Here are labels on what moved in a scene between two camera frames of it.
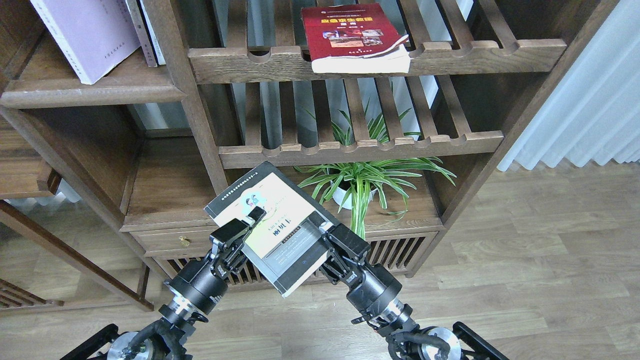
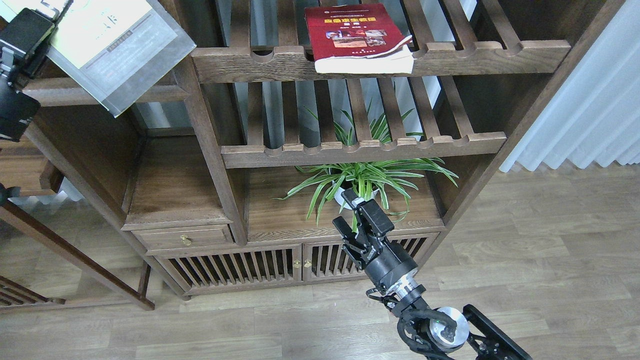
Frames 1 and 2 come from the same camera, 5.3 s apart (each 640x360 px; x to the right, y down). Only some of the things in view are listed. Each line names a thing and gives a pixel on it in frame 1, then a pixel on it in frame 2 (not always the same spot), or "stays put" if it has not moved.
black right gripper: (371, 287) to (385, 262)
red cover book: (354, 39) stays put
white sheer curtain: (594, 112) stays put
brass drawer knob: (183, 242) stays put
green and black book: (285, 246) to (117, 49)
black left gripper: (203, 283) to (25, 31)
